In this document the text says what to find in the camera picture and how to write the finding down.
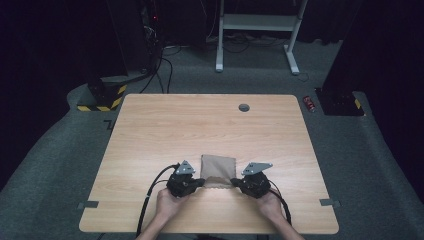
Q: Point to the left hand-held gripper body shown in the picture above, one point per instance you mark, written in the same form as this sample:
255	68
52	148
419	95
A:
181	185

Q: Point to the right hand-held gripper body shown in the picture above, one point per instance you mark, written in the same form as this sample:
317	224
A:
255	185

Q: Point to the beige cloth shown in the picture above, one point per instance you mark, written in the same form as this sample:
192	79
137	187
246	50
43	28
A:
218	170

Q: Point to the person's left hand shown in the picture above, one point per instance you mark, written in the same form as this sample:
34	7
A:
170	205

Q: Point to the person's right hand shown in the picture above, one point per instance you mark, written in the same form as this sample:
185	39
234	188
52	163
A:
270	206

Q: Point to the grey tape piece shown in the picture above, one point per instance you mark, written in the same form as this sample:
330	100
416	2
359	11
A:
329	202
88	204

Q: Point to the red can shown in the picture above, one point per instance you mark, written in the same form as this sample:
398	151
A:
309	103

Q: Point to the black square stand base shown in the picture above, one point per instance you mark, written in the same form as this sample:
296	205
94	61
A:
340	103

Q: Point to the black yellow striped stand base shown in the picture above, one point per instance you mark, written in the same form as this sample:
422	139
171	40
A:
103	96

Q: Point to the black equipment rack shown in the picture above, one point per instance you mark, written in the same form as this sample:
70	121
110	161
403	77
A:
140	33

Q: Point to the white metal desk frame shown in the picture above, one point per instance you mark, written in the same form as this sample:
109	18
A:
260	22

